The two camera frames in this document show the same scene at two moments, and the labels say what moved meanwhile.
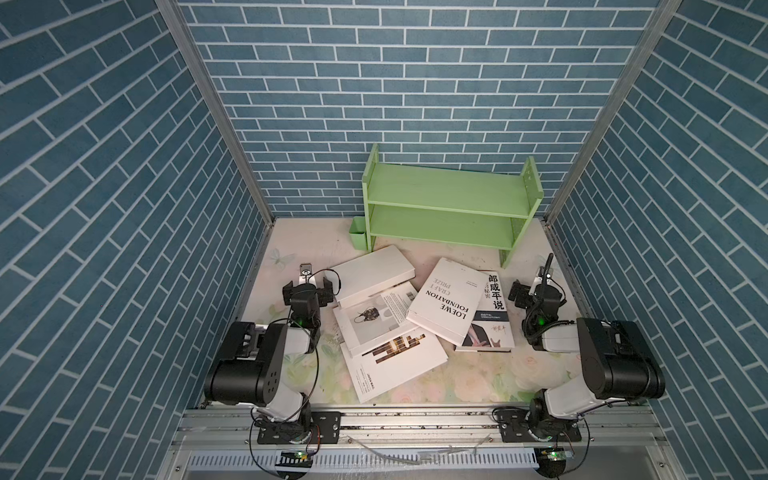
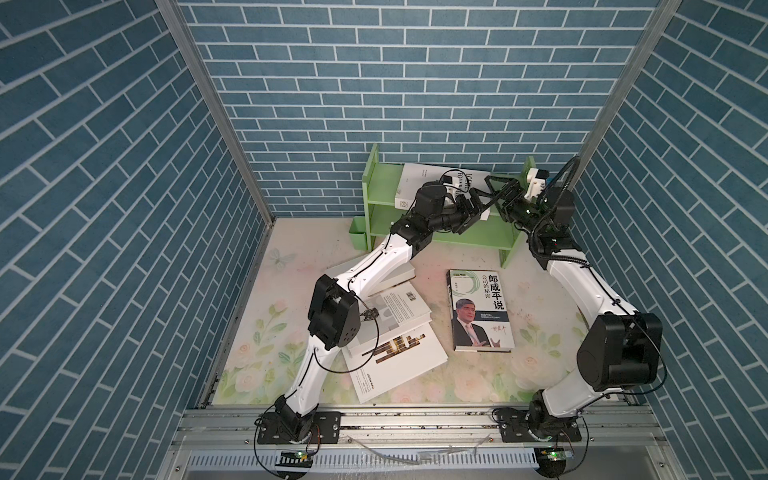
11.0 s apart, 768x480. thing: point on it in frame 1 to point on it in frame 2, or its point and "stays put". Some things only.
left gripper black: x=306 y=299 to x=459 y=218
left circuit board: x=299 y=458 stays put
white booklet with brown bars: x=392 y=362 stays put
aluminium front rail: x=234 y=429 stays put
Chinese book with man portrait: x=490 y=329 stays put
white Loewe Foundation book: x=447 y=301 to x=414 y=175
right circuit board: x=550 y=459 stays put
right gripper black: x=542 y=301 to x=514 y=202
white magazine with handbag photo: x=376 y=317 stays put
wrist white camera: x=539 y=278 to x=536 y=178
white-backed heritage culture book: x=372 y=273 stays put
